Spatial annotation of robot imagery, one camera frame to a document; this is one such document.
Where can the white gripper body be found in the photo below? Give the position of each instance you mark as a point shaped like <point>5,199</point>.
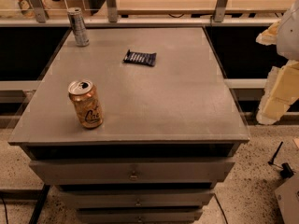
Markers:
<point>290,36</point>

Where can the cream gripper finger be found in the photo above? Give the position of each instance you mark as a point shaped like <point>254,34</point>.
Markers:
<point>280,92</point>
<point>269,36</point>

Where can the orange soda can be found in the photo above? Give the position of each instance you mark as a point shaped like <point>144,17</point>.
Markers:
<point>83,95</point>

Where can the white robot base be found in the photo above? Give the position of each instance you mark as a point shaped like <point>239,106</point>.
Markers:
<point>288,200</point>

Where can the silver tall can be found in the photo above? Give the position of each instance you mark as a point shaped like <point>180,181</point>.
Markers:
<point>78,26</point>

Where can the grey drawer cabinet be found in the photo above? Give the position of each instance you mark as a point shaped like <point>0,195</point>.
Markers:
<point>168,136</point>

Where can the dark blue snack wrapper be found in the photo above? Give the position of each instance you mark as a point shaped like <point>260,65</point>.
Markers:
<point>148,59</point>

